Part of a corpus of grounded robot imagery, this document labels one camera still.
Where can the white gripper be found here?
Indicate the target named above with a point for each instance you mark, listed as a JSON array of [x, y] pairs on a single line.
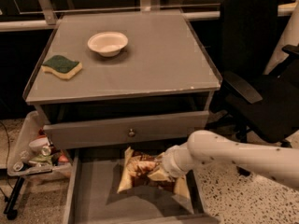
[[168, 164]]

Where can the brown chip bag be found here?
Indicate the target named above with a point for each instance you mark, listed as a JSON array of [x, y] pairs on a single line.
[[138, 164]]

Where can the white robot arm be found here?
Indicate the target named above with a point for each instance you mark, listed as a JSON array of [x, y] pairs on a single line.
[[280, 164]]

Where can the round metal drawer knob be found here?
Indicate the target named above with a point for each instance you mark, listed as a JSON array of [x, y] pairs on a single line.
[[131, 133]]

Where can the grey open middle drawer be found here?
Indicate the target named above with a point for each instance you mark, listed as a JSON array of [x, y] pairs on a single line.
[[93, 196]]

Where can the grey top drawer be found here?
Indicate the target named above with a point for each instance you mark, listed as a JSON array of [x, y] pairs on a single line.
[[106, 132]]

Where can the grey drawer cabinet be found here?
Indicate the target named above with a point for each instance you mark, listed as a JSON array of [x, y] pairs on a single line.
[[163, 70]]

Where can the black office chair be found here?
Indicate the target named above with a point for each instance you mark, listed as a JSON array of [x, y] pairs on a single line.
[[250, 99]]

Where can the white cup in bin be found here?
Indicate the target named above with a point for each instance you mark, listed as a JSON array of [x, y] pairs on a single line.
[[37, 144]]

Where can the white paper bowl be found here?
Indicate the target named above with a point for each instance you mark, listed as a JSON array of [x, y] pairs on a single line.
[[108, 44]]

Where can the green yellow sponge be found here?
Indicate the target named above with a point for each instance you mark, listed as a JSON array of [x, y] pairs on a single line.
[[61, 67]]

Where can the black stand leg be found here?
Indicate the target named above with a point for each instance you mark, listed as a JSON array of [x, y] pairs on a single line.
[[9, 210]]

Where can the metal railing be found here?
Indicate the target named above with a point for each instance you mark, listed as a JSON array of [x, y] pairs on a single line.
[[27, 15]]

